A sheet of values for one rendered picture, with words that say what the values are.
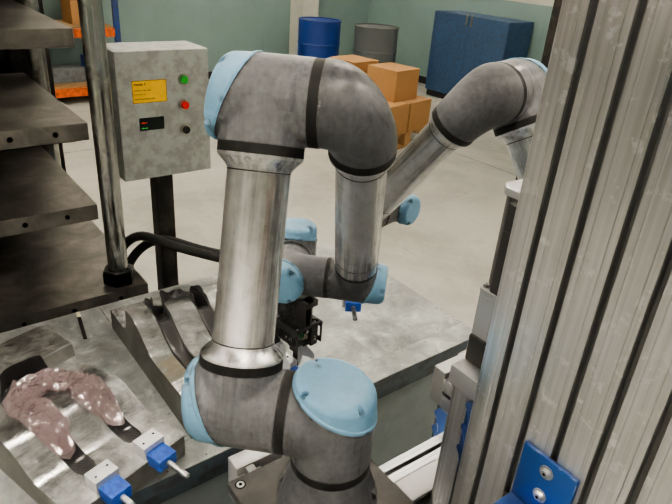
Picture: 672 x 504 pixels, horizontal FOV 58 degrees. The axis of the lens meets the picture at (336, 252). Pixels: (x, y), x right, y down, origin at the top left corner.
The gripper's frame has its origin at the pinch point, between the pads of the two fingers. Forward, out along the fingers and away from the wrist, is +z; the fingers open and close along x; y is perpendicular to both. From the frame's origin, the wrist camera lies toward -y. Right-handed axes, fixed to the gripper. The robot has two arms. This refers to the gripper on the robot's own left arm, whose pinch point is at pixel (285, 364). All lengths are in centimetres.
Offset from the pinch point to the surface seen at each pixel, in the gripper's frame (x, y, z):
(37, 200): -13, -99, -9
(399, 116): 394, -281, 61
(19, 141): -18, -89, -31
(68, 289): -12, -87, 17
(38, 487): -51, -11, 10
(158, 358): -15.7, -27.5, 6.7
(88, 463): -41.2, -10.8, 10.1
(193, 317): -2.2, -33.0, 3.6
